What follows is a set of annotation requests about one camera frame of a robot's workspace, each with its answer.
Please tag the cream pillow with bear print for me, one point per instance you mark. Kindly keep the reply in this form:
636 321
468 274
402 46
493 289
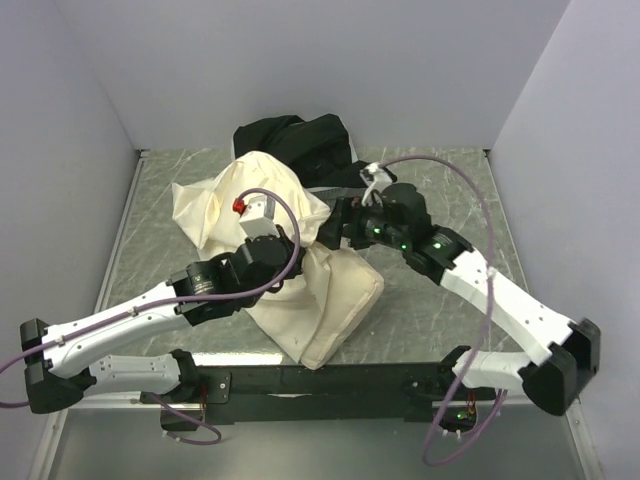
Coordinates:
353 289

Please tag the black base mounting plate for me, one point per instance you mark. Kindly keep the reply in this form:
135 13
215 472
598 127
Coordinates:
263 393

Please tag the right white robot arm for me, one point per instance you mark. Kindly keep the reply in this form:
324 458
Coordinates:
559 356

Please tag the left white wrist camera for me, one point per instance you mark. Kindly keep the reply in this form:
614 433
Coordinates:
256 216

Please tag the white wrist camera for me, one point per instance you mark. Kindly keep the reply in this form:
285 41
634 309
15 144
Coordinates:
376 179
256 216

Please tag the cream satin pillowcase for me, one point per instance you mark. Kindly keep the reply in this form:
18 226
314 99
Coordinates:
204 212

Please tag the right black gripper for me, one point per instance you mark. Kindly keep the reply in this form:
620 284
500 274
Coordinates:
331 231

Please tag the white plastic basket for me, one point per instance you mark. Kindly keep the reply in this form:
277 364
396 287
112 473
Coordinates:
327 168

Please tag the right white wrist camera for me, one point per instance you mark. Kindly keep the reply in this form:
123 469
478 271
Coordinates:
376 179

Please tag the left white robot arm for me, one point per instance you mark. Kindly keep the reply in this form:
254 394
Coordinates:
67 362

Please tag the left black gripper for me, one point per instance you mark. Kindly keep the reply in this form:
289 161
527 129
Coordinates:
291 246

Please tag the black cloth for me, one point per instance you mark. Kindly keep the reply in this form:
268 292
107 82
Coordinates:
328 126

